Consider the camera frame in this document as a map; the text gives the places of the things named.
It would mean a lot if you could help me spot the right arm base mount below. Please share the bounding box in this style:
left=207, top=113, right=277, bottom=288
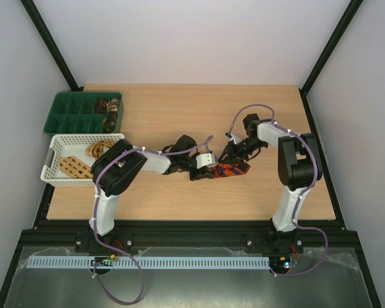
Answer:
left=244, top=228, right=304, bottom=255

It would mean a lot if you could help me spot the tan ringed tie in basket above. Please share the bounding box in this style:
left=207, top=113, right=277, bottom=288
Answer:
left=85, top=140, right=115, bottom=159

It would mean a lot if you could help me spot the light blue slotted cable duct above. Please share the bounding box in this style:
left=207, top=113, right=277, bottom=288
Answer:
left=26, top=256, right=270, bottom=270

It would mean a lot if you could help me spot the orange navy striped tie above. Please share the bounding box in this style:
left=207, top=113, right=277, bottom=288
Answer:
left=208, top=162, right=250, bottom=179

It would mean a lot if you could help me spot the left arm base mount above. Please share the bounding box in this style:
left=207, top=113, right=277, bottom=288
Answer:
left=75, top=228, right=133, bottom=255

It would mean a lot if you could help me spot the black frame post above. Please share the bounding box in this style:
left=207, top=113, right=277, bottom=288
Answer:
left=302, top=0, right=364, bottom=92
left=20, top=0, right=83, bottom=92

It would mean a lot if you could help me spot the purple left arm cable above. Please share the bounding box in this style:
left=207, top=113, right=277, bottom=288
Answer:
left=92, top=134, right=214, bottom=304

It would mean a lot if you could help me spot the white perforated plastic basket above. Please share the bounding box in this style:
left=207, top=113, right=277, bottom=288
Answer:
left=40, top=133, right=124, bottom=187

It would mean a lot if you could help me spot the tan patterned tie in basket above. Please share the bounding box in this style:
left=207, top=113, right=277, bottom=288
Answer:
left=60, top=156, right=93, bottom=179

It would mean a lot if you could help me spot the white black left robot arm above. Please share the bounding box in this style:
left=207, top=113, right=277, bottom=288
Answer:
left=86, top=135, right=216, bottom=236

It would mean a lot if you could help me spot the rolled brown patterned tie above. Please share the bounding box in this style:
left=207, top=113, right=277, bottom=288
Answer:
left=93, top=98, right=109, bottom=114

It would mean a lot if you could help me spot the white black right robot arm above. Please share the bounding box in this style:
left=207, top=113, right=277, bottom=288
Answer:
left=219, top=114, right=322, bottom=252

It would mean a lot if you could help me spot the green divided storage tray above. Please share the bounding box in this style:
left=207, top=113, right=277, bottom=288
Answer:
left=43, top=91, right=124, bottom=136

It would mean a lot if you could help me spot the right black frame post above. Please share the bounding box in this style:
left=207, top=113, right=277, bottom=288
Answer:
left=302, top=0, right=364, bottom=92

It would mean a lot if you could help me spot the left black frame post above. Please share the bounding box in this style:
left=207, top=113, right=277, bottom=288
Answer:
left=20, top=0, right=83, bottom=92

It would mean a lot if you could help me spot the black aluminium frame rail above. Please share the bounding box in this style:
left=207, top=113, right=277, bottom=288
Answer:
left=17, top=221, right=362, bottom=254

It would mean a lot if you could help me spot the rolled beige patterned tie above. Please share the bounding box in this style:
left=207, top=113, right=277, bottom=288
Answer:
left=107, top=98, right=121, bottom=113

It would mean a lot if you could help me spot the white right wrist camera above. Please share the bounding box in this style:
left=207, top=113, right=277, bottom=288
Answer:
left=225, top=132, right=241, bottom=144

